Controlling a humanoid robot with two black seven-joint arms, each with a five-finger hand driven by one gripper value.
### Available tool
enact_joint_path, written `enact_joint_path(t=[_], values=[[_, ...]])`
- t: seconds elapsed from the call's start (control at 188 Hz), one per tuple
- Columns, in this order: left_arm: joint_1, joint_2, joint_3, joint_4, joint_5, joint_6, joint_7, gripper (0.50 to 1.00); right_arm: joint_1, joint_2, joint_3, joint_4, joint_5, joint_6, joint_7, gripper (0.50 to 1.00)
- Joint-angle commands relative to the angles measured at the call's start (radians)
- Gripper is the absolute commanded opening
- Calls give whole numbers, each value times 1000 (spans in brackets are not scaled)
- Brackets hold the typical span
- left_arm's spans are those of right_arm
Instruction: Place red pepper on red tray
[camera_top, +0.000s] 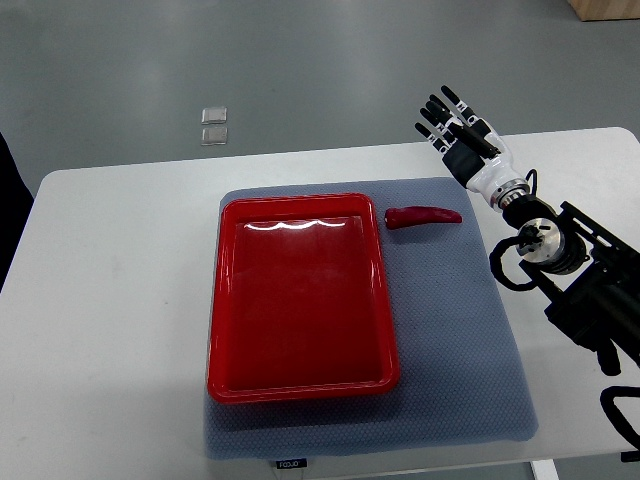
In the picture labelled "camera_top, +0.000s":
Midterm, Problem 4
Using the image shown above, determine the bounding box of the lower metal floor plate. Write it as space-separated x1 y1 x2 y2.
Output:
201 125 228 146

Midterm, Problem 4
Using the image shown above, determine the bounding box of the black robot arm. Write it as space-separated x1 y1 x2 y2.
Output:
415 86 639 376

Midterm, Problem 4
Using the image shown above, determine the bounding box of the black table label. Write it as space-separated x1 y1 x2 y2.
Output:
275 458 308 470

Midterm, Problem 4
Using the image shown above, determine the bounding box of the red plastic tray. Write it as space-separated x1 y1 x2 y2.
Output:
207 193 400 405

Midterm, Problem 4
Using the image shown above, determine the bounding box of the grey mesh mat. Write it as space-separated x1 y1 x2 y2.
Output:
204 178 538 460

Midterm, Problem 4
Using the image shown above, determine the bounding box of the dark object left edge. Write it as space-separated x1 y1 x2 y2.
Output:
0 136 34 286

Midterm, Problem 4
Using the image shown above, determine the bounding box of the upper metal floor plate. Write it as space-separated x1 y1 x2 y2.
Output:
201 106 228 125

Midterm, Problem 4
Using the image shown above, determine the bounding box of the wooden box corner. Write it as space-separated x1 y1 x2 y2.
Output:
568 0 640 21

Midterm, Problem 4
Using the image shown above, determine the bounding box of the black cable loop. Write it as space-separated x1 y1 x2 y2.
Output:
598 385 640 454

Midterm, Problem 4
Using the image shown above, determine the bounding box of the red pepper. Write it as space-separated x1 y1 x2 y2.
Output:
384 206 463 230

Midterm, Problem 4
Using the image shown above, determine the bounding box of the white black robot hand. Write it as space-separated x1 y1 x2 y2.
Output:
414 85 529 208

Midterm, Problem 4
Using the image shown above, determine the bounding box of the metal floor plate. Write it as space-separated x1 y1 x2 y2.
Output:
201 125 228 146
201 106 228 125

